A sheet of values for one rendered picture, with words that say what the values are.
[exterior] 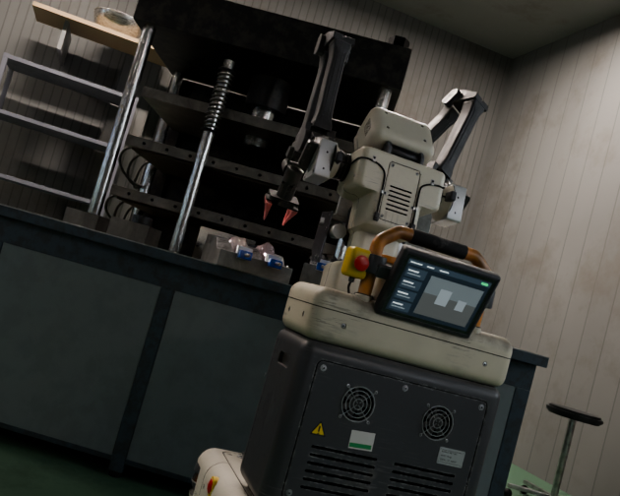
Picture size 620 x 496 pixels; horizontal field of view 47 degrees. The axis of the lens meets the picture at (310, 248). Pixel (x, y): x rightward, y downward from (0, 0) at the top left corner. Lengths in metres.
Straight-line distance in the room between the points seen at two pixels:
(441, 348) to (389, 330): 0.14
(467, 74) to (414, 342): 5.58
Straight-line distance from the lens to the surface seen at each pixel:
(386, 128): 2.10
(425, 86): 6.88
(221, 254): 2.40
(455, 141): 2.41
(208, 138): 3.37
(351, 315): 1.62
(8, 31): 6.27
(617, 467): 4.82
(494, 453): 2.58
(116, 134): 3.45
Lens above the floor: 0.78
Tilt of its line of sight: 4 degrees up
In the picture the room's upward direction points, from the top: 16 degrees clockwise
